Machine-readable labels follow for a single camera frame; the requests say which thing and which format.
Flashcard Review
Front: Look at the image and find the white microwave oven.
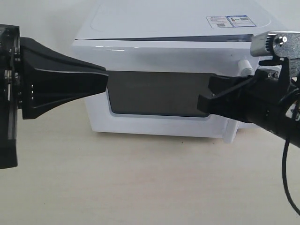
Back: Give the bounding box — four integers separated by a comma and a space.
72, 0, 285, 51

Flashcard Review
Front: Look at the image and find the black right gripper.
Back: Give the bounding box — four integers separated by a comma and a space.
197, 68, 300, 138

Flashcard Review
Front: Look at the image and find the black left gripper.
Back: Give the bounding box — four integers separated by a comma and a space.
0, 24, 108, 169

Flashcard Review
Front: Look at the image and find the white microwave door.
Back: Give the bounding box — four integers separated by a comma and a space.
72, 35, 258, 143

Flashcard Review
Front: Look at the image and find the blue white label sticker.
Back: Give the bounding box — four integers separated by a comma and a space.
206, 15, 256, 28

